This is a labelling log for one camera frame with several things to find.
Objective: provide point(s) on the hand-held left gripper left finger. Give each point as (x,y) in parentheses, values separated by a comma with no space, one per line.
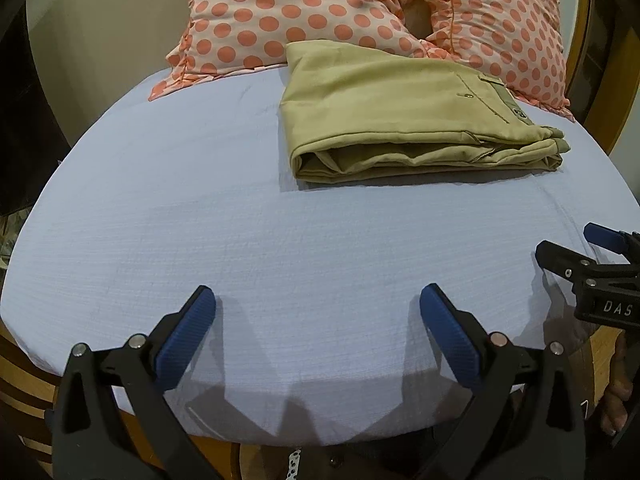
(186,327)

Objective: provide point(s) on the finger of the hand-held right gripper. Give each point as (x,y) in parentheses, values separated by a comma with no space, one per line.
(560,257)
(602,234)

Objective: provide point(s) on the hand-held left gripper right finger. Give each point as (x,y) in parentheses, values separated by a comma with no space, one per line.
(450,332)

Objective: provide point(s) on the khaki pants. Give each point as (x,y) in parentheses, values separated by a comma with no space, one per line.
(395,110)

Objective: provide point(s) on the person's right hand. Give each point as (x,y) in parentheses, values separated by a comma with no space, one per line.
(617,390)

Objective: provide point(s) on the ruffled orange polka dot pillow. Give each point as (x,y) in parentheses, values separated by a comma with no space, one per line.
(505,25)

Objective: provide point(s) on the dark cabinet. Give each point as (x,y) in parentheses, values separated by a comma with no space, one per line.
(27,125)

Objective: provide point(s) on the large orange polka dot pillow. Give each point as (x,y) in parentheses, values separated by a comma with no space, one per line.
(280,15)

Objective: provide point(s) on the wooden bed frame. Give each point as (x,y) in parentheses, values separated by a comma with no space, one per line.
(22,380)

